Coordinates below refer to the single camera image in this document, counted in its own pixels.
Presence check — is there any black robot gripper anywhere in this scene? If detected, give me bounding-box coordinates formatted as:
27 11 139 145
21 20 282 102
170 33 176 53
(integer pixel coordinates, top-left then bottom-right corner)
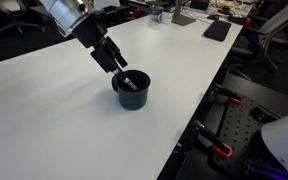
72 13 129 75

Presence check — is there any red marker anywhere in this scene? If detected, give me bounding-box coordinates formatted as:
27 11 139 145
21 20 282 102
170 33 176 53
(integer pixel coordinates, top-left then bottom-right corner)
114 67 139 92

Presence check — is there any dark green mug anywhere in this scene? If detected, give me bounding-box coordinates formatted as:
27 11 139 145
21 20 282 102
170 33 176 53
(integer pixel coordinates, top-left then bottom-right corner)
110 69 151 111

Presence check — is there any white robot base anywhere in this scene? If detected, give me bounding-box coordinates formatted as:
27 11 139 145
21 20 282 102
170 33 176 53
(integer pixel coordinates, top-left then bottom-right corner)
261 106 288 180

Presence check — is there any white coffee mug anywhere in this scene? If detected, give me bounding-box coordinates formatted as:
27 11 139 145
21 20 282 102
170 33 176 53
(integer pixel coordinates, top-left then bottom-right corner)
157 10 174 25

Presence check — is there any black case with red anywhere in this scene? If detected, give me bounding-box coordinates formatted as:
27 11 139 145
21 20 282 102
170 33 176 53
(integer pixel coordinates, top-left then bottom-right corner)
228 13 252 26

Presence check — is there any red background object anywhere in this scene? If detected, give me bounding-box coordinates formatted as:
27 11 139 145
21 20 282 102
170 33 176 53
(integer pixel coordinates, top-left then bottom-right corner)
132 8 147 19

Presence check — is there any grey-green cup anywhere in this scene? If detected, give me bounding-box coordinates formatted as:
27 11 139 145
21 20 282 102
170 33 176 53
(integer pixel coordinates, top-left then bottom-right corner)
149 4 165 22

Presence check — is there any grey monitor stand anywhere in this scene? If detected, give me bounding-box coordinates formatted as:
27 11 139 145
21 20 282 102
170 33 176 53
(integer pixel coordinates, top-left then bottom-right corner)
171 0 197 27

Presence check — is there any black box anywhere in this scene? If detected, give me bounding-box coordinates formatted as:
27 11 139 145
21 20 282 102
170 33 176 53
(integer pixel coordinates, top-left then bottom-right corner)
189 0 210 11

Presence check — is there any black flat pad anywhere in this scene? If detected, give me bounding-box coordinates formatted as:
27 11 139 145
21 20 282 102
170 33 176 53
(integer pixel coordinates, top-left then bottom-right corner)
202 19 232 43

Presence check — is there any black computer mouse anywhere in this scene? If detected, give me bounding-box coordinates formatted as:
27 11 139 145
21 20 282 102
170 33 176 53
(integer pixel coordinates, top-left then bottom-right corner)
207 13 220 21

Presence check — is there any dark office chair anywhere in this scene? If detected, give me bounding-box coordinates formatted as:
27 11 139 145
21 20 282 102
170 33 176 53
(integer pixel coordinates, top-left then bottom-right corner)
0 0 42 36

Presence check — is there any white clutter pile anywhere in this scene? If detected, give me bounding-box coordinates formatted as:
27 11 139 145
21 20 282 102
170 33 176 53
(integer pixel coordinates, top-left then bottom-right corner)
210 0 249 14

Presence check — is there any black perforated breadboard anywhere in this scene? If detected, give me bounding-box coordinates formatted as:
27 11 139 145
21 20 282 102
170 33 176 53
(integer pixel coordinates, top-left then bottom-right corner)
175 94 285 180

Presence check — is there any dark side table slab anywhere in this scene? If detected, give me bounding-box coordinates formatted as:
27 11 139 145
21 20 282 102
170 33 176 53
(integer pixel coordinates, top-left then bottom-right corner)
222 73 288 118

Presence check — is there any grey office chair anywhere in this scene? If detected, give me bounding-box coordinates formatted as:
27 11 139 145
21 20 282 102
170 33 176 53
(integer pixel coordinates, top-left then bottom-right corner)
230 0 288 73

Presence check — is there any black clamp orange handle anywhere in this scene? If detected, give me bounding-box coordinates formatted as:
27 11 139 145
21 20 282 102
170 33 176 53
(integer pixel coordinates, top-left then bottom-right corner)
210 83 244 106
192 120 233 159

